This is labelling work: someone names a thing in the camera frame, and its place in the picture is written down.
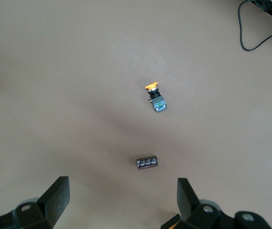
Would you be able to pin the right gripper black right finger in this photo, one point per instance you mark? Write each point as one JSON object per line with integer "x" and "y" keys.
{"x": 191, "y": 205}

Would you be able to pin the dark cylindrical capacitor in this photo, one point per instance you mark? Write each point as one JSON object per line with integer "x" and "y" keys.
{"x": 148, "y": 163}

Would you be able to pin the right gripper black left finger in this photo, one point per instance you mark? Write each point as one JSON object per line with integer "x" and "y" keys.
{"x": 55, "y": 198}

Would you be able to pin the orange mushroom push button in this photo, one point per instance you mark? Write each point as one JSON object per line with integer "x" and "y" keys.
{"x": 159, "y": 103}

